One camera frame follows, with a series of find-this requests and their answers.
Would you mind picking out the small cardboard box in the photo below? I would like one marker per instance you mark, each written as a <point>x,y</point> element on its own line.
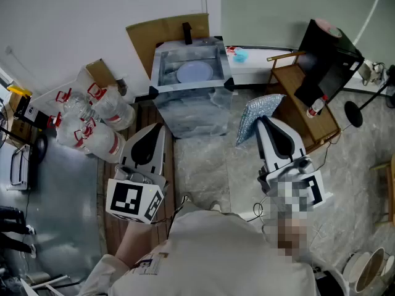
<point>100,71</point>

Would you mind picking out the black box white label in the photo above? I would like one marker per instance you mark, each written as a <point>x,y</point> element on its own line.
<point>31,113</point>

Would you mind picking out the wooden shelf rack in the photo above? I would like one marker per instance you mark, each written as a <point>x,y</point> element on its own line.
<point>321,125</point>

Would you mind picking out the white bag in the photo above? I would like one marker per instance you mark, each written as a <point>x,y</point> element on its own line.
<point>368,71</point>

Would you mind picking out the person's left forearm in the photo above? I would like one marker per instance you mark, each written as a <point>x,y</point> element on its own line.
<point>135,242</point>

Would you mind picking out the light blue large plate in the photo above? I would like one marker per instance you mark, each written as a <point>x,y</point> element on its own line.
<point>195,72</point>

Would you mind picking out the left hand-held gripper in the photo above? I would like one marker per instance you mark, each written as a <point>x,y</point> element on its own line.
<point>123,196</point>

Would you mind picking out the person's white shirt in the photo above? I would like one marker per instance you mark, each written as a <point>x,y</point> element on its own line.
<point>216,257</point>

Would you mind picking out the person's right forearm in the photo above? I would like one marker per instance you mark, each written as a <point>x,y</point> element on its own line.
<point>288,230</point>

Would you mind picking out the person's shoe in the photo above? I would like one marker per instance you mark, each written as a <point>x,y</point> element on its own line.
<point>216,205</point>

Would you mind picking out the brown cardboard sheet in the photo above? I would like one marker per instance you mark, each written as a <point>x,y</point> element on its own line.
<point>145,39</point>

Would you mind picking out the white ledge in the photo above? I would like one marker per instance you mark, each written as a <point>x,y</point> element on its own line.
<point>259,69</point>

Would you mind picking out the black floor stand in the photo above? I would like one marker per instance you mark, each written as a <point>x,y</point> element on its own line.
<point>353,113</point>

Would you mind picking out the black faucet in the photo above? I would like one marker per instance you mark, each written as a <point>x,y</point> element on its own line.
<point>187,32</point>

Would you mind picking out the stainless steel sink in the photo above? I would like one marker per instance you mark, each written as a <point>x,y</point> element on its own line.
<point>192,113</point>

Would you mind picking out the black round disc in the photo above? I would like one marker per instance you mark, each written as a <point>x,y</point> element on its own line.
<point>41,148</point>

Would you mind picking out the blue bowl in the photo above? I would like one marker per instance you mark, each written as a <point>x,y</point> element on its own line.
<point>240,55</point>

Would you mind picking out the white wall pipe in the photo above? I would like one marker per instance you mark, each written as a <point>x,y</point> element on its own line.
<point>368,14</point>

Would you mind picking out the white round fan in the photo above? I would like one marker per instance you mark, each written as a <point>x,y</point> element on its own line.
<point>367,270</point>

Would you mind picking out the plastic bottle red label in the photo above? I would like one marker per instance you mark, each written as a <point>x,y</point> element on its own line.
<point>315,107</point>

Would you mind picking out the silver mesh scrubbing cloth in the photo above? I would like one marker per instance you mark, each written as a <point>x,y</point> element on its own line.
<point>250,119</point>

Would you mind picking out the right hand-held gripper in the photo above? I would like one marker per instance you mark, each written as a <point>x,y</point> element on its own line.
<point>284,174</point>

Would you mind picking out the wooden chair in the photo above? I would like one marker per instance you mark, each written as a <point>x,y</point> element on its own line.
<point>390,190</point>

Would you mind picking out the pink round lid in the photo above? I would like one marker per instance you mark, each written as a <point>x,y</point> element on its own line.
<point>328,28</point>

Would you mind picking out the yellow tool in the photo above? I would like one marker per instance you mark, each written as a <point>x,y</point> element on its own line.
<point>18,90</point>

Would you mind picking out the red white packet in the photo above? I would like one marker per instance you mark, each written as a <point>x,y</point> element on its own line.
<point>231,50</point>

